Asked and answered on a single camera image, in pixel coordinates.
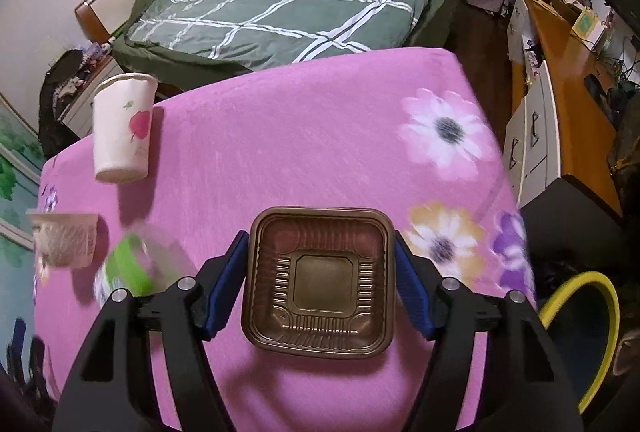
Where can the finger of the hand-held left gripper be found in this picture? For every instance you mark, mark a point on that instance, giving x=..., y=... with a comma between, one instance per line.
x=35, y=362

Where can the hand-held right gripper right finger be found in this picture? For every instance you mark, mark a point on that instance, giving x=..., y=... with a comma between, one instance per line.
x=412, y=292

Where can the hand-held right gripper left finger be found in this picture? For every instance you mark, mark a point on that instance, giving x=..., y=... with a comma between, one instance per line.
x=227, y=292

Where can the brown plastic tray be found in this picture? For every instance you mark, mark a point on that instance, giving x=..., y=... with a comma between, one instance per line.
x=320, y=282

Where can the yellow rimmed blue trash bin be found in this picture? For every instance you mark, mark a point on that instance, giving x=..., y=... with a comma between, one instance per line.
x=607, y=312

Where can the green labelled plastic bottle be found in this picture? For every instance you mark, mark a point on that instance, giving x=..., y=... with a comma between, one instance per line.
x=130, y=272

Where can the clear plastic cup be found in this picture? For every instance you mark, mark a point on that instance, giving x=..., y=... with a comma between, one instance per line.
x=65, y=239

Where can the black box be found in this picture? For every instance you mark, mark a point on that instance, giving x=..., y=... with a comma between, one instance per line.
x=565, y=222

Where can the pink floral blanket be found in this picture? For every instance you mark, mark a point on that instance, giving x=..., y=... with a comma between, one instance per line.
x=300, y=136

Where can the white drawer cabinet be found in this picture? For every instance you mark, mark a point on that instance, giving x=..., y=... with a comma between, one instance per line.
x=530, y=146

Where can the white paper cup pink print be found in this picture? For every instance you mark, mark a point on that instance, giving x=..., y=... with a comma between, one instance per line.
x=122, y=131

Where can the white nightstand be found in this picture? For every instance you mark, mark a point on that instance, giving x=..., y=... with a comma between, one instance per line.
x=82, y=106

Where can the wooden desk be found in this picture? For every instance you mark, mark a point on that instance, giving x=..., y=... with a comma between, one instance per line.
x=575, y=111

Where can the brown leather bag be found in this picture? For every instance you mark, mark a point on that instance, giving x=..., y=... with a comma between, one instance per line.
x=627, y=151

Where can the bed with olive sheet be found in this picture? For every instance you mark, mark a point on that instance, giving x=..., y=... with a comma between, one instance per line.
x=447, y=16

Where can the small green box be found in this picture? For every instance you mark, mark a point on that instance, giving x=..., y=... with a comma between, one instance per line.
x=585, y=22

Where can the green wall poster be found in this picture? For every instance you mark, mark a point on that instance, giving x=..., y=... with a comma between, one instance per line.
x=15, y=171

